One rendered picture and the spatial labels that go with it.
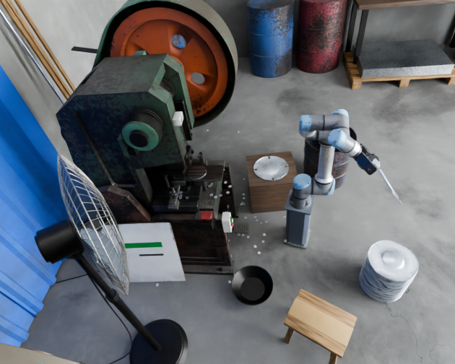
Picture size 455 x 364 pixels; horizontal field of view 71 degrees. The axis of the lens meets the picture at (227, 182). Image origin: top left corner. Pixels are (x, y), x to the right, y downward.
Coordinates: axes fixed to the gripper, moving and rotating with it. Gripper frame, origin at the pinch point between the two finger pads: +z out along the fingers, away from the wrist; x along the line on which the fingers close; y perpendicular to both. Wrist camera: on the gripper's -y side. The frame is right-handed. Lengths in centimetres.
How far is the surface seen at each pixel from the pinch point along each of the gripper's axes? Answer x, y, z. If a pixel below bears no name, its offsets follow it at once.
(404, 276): 38, -27, 67
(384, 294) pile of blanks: 57, -27, 76
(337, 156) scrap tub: 29, 74, 60
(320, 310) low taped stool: 76, -35, 26
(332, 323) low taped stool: 74, -43, 28
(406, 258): 32, -16, 73
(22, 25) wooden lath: 92, 143, -165
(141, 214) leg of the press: 119, 37, -65
